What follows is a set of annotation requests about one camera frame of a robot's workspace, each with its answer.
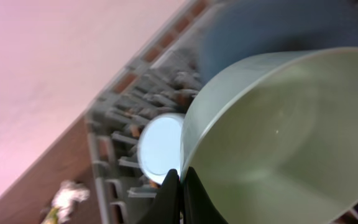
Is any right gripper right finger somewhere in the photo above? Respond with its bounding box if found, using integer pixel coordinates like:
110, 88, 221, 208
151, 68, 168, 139
183, 167, 227, 224

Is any grey dishwasher rack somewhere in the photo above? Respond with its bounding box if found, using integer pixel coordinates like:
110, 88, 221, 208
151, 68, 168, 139
86, 1, 358, 223

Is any dark blue plate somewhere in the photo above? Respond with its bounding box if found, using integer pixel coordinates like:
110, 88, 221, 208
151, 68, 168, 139
198, 0, 358, 84

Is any white tissue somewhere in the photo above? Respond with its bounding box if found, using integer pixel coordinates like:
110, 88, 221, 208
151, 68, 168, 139
52, 180, 90, 223

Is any green yellow snack wrapper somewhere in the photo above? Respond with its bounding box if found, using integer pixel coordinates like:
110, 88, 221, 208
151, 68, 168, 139
40, 207, 59, 224

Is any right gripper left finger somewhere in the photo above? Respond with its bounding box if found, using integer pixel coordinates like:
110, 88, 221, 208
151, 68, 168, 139
137, 169, 180, 224

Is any light green saucer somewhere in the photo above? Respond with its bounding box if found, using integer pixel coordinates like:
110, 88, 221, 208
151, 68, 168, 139
181, 47, 358, 223

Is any light blue bowl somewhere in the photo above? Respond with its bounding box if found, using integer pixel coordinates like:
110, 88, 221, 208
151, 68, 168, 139
137, 113, 185, 185

